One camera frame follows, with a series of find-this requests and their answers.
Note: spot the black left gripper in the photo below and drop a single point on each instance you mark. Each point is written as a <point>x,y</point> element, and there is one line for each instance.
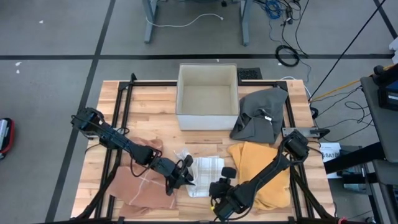
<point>169,171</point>

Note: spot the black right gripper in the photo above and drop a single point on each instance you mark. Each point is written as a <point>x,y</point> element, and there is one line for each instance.
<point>227,200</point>

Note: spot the white beige plaid towel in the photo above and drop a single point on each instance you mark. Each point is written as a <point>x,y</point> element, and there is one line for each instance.
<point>206,174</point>

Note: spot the terracotta pink towel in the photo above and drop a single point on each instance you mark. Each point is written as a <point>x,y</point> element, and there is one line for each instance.
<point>146,193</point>

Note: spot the mustard yellow towel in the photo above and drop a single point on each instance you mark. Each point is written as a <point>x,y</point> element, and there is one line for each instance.
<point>261,165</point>

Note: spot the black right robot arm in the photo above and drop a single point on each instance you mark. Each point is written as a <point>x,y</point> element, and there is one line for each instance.
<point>270,168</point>

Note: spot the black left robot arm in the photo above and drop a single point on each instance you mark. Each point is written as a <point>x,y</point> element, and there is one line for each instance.
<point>118,140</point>

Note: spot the dark grey towel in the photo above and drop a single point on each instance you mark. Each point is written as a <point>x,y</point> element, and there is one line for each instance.
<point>255,124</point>

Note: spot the beige fabric storage box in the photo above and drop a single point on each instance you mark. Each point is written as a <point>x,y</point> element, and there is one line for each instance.
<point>208,123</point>

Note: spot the grey metal mounting plate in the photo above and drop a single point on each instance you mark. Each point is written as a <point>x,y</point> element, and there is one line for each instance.
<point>298,131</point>

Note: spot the white printed paper sheet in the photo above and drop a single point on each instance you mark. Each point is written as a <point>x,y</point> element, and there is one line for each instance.
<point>329,152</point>

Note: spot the blue plastic bin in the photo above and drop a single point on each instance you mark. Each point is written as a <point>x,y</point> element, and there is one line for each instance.
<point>354,188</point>

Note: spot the black perforated mat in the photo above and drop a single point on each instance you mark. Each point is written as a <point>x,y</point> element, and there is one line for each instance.
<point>250,74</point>

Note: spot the grey desk leg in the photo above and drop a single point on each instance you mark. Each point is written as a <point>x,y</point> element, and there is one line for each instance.
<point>150,21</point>
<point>245,21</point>

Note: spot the black equipment cart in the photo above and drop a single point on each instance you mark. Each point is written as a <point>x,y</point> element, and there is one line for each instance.
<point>376,124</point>

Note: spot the red black case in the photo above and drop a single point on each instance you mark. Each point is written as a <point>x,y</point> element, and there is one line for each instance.
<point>11,140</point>

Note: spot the black device with blue screen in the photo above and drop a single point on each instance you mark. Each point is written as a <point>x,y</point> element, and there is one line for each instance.
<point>385,93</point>

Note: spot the thin black pole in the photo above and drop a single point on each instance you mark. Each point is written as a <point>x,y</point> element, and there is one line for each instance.
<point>347,49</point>

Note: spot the white crumpled object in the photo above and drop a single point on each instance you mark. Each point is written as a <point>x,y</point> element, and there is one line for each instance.
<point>395,49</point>

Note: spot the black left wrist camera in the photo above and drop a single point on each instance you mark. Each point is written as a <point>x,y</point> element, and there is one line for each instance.
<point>188,160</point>

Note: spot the black aluminium table frame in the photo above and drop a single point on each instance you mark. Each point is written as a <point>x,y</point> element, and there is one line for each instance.
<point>258,83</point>

